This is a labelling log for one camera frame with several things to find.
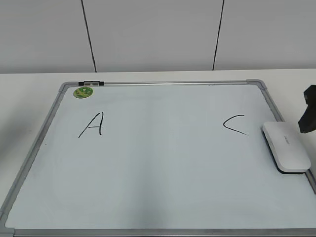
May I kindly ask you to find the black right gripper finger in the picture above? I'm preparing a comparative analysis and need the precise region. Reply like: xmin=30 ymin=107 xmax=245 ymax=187
xmin=298 ymin=85 xmax=316 ymax=134

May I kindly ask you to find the white board eraser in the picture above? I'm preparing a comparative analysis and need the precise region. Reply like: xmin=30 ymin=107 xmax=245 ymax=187
xmin=262 ymin=121 xmax=311 ymax=173

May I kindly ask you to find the black board hanging clip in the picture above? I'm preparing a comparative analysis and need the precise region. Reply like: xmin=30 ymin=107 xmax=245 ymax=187
xmin=78 ymin=81 xmax=105 ymax=86

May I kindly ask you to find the round green magnet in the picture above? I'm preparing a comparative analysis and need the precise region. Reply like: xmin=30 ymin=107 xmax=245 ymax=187
xmin=73 ymin=86 xmax=93 ymax=99

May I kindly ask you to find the white board with grey frame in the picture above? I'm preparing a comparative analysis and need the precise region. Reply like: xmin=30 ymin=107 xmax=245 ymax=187
xmin=0 ymin=79 xmax=316 ymax=237

